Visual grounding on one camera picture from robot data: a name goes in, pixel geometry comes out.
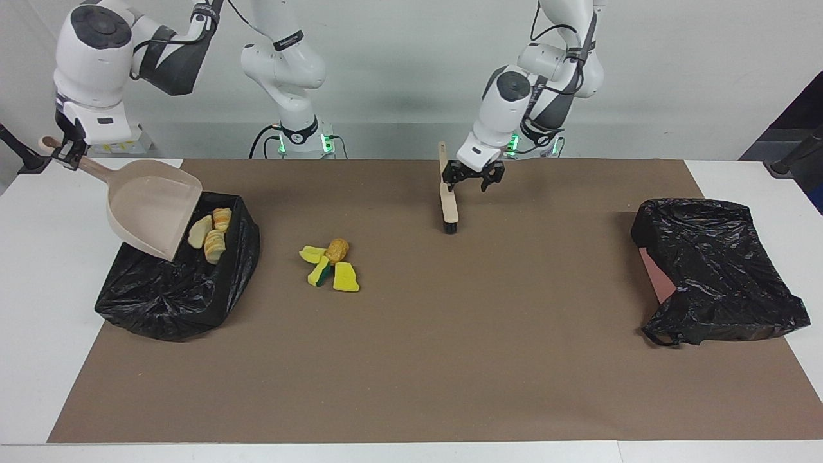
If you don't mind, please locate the loose black trash bag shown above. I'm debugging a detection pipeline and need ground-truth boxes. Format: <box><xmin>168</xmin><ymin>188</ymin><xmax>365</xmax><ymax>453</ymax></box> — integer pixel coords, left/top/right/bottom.
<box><xmin>630</xmin><ymin>198</ymin><xmax>811</xmax><ymax>347</ymax></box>

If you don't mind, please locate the black stand with foot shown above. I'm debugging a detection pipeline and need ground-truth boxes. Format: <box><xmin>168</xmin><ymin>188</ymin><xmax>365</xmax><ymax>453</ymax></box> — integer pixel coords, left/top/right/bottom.
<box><xmin>0</xmin><ymin>123</ymin><xmax>52</xmax><ymax>176</ymax></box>

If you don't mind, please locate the brown table mat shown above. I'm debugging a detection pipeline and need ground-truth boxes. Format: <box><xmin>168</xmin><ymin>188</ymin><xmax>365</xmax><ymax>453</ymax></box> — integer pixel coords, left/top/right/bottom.
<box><xmin>47</xmin><ymin>159</ymin><xmax>823</xmax><ymax>443</ymax></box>

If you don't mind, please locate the black base cable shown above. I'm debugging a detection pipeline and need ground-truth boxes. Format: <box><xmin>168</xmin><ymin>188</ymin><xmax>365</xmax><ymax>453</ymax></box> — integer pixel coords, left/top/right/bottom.
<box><xmin>248</xmin><ymin>124</ymin><xmax>284</xmax><ymax>159</ymax></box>

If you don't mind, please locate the black bag lined bin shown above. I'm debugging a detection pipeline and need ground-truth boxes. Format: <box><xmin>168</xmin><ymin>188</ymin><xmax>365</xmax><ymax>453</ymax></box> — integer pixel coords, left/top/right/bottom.
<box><xmin>95</xmin><ymin>190</ymin><xmax>261</xmax><ymax>341</ymax></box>

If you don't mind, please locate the thick yellow sponge piece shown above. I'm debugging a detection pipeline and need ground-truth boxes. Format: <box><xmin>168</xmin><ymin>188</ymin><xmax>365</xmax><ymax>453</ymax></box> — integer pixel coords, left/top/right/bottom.
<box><xmin>333</xmin><ymin>262</ymin><xmax>361</xmax><ymax>293</ymax></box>

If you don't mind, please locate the yellow green sponge piece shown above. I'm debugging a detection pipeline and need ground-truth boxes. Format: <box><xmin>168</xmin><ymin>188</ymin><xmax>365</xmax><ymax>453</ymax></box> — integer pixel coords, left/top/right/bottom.
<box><xmin>307</xmin><ymin>255</ymin><xmax>334</xmax><ymax>288</ymax></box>

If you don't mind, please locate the pale bread chunk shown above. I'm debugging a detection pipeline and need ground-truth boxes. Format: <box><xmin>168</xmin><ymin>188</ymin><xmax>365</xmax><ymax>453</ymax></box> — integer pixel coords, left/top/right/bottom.
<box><xmin>188</xmin><ymin>215</ymin><xmax>213</xmax><ymax>250</ymax></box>

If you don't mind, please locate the dark grey stand pole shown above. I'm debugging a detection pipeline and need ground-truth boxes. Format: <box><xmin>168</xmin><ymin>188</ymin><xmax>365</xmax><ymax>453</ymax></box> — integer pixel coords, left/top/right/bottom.
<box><xmin>764</xmin><ymin>125</ymin><xmax>823</xmax><ymax>177</ymax></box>

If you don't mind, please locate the pink bin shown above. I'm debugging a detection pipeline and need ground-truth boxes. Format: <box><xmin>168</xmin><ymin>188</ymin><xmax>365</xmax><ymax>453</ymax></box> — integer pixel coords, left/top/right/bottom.
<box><xmin>638</xmin><ymin>248</ymin><xmax>677</xmax><ymax>303</ymax></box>

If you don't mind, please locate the dark background panel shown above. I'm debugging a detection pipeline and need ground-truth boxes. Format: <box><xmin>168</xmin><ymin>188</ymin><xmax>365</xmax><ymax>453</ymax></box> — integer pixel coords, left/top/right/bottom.
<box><xmin>739</xmin><ymin>69</ymin><xmax>823</xmax><ymax>214</ymax></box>

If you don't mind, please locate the pale bread piece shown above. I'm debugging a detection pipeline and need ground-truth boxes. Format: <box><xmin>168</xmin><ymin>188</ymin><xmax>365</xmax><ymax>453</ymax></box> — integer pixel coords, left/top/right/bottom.
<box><xmin>204</xmin><ymin>230</ymin><xmax>227</xmax><ymax>265</ymax></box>

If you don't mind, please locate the beige plastic dustpan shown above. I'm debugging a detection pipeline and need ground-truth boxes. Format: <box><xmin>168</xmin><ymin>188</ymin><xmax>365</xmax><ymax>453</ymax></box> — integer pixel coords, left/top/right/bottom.
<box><xmin>37</xmin><ymin>136</ymin><xmax>203</xmax><ymax>262</ymax></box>

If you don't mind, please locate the beige hand brush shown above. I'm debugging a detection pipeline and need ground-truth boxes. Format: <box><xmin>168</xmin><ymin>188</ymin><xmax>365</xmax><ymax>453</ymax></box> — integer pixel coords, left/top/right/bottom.
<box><xmin>438</xmin><ymin>141</ymin><xmax>459</xmax><ymax>234</ymax></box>

